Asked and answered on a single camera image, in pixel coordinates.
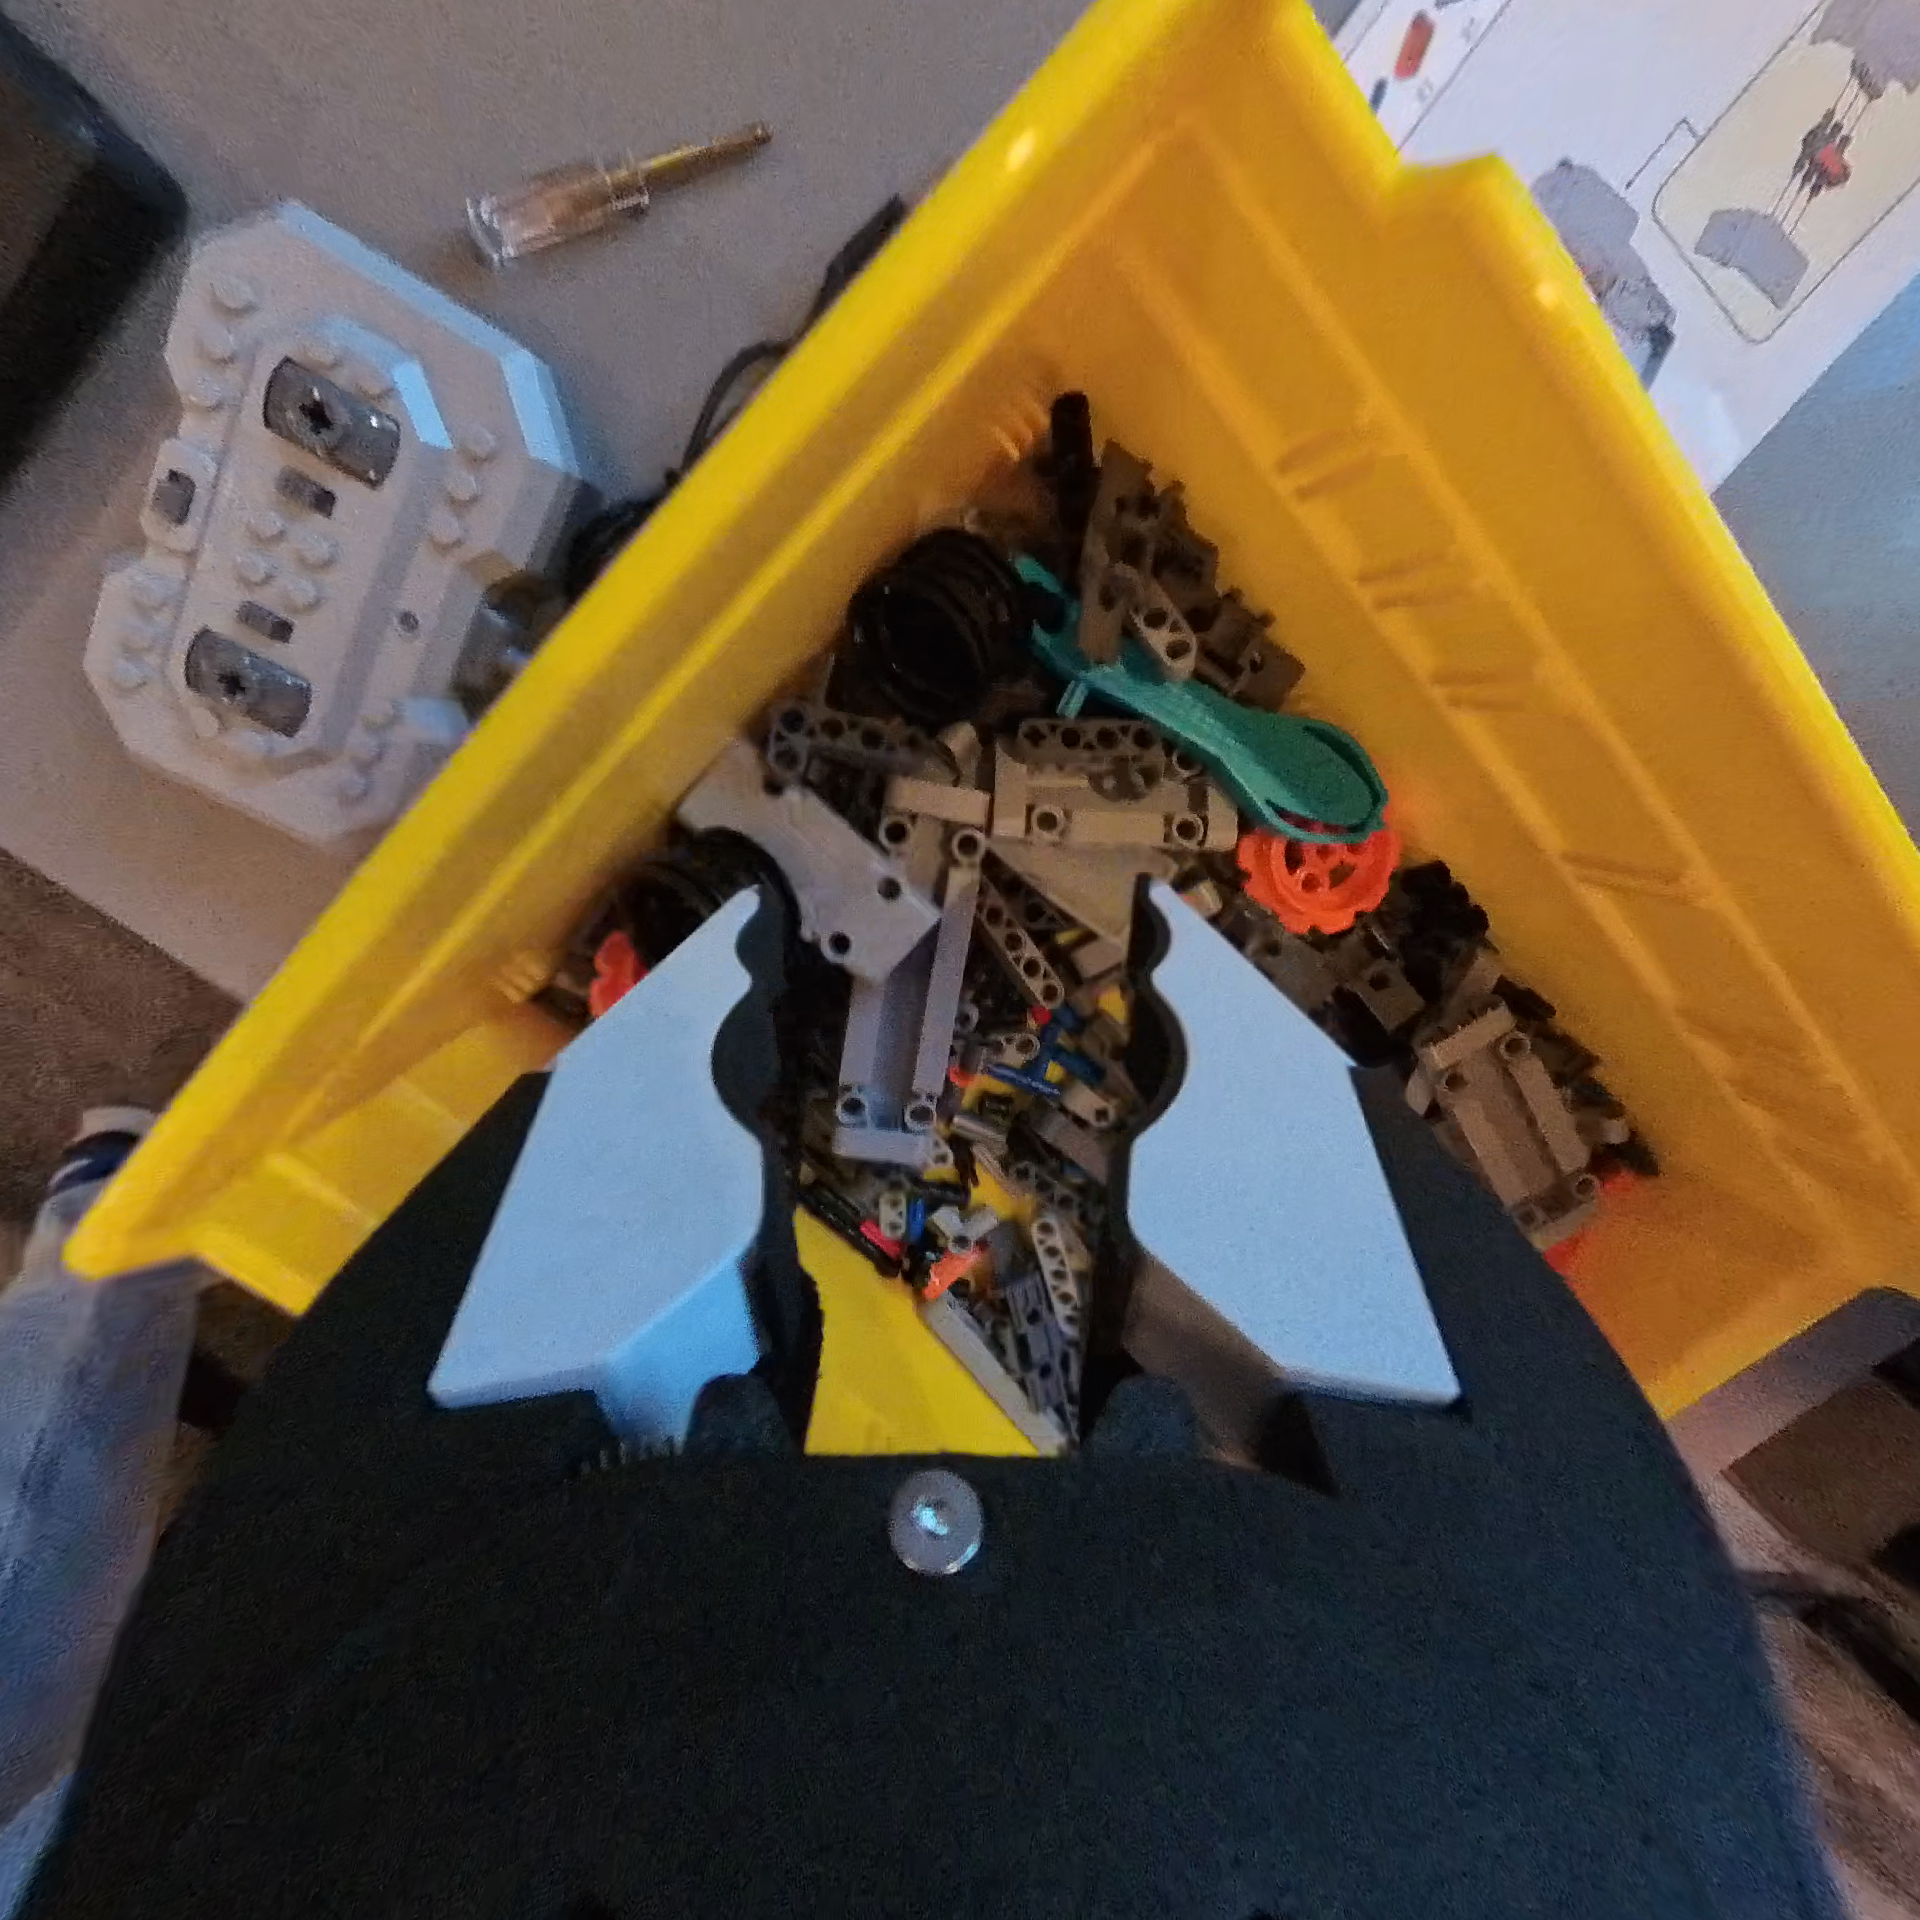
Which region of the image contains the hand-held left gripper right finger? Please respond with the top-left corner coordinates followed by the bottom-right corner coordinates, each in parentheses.
top-left (1101, 881), bottom-right (1465, 1464)

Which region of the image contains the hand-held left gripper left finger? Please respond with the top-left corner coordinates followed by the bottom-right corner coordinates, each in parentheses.
top-left (427, 885), bottom-right (818, 1449)

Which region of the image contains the pile of building parts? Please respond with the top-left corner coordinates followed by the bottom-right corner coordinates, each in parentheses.
top-left (540, 393), bottom-right (1659, 1456)

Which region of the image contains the yellow plastic bin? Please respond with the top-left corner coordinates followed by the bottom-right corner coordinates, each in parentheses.
top-left (59, 0), bottom-right (1920, 1456)

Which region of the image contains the large orange toothed sprocket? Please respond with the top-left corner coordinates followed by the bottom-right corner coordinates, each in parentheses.
top-left (1236, 816), bottom-right (1404, 934)

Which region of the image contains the light grey rectangular plate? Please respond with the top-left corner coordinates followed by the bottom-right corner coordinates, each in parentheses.
top-left (682, 742), bottom-right (939, 985)

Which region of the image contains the teal plastic tool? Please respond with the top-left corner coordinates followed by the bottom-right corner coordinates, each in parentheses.
top-left (1013, 555), bottom-right (1391, 841)

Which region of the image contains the light grey electronic hub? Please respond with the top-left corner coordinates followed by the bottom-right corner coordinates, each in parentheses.
top-left (82, 200), bottom-right (578, 848)

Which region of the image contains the small metal tool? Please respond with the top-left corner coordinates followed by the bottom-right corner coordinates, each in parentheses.
top-left (465, 123), bottom-right (775, 271)

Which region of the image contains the open instruction booklet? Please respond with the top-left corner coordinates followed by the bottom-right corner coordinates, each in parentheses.
top-left (1329, 0), bottom-right (1920, 488)

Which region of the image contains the long light grey frame beam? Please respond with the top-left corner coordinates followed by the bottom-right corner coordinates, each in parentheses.
top-left (1408, 997), bottom-right (1609, 1248)

